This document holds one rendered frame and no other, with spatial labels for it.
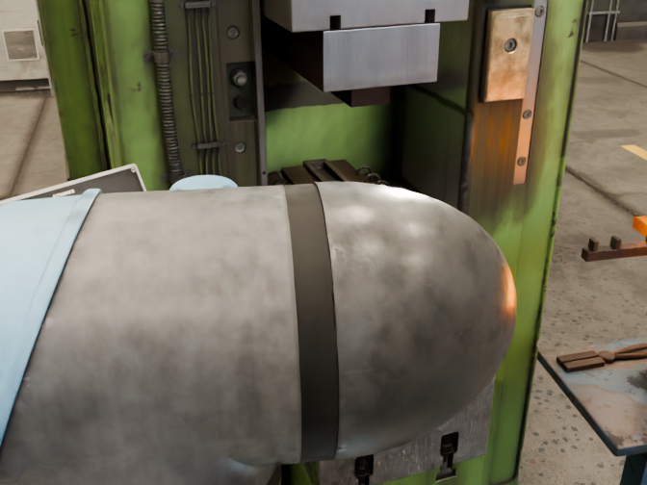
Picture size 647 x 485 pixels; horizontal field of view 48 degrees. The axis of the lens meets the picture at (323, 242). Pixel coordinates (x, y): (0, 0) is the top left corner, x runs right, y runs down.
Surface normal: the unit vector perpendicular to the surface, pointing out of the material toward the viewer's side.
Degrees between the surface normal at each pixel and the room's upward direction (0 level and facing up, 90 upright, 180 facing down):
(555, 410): 0
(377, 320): 57
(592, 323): 0
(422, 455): 90
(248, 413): 89
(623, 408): 0
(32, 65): 90
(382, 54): 90
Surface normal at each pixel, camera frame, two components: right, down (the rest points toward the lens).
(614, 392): 0.00, -0.90
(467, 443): 0.33, 0.42
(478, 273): 0.73, -0.36
